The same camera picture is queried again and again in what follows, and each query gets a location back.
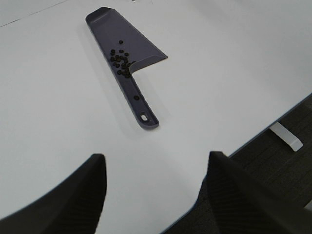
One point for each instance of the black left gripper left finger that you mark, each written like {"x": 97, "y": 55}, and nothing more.
{"x": 72, "y": 207}

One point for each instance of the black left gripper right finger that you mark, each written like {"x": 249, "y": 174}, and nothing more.
{"x": 230, "y": 201}

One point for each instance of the pile of coffee beans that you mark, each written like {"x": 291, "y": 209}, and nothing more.
{"x": 120, "y": 66}

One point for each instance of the white table leg foot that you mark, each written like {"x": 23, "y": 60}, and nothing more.
{"x": 287, "y": 136}

